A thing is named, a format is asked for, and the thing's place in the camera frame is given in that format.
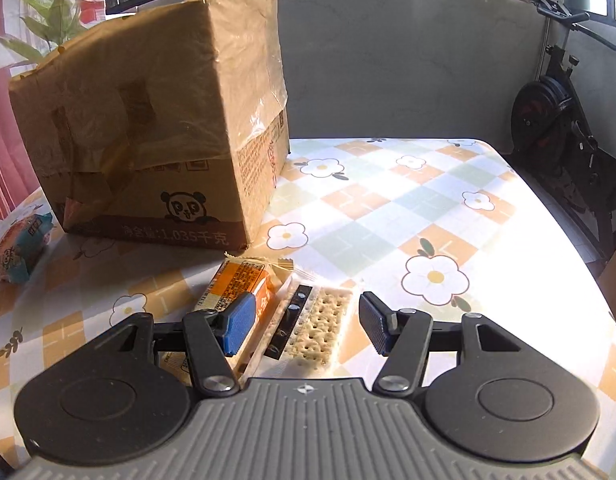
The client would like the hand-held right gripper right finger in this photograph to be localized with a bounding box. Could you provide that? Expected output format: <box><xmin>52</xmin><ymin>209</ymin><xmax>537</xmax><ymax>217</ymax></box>
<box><xmin>358</xmin><ymin>290</ymin><xmax>527</xmax><ymax>395</ymax></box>

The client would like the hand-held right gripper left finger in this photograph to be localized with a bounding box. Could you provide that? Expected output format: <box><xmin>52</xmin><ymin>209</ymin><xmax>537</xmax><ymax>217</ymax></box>
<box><xmin>94</xmin><ymin>291</ymin><xmax>257</xmax><ymax>397</ymax></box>

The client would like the orange cracker packet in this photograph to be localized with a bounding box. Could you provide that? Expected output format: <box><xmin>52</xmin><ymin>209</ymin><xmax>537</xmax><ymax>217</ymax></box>
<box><xmin>158</xmin><ymin>254</ymin><xmax>295</xmax><ymax>378</ymax></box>

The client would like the clear cracker packet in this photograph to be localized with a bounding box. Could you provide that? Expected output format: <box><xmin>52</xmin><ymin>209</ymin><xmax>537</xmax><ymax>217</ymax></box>
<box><xmin>244</xmin><ymin>272</ymin><xmax>359</xmax><ymax>377</ymax></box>

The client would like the cardboard box with plastic liner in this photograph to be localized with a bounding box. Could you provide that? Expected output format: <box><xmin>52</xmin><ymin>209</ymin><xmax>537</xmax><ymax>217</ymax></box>
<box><xmin>8</xmin><ymin>0</ymin><xmax>291</xmax><ymax>252</ymax></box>

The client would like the floral checked tablecloth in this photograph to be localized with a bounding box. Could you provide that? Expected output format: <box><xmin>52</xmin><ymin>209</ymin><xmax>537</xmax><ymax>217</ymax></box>
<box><xmin>0</xmin><ymin>136</ymin><xmax>616</xmax><ymax>463</ymax></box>

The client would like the blue bread packet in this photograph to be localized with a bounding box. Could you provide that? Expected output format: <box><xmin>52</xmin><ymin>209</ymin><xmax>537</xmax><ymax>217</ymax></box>
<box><xmin>0</xmin><ymin>212</ymin><xmax>54</xmax><ymax>284</ymax></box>

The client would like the black exercise bike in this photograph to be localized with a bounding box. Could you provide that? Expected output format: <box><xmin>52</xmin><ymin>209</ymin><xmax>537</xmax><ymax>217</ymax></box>
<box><xmin>509</xmin><ymin>0</ymin><xmax>616</xmax><ymax>263</ymax></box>

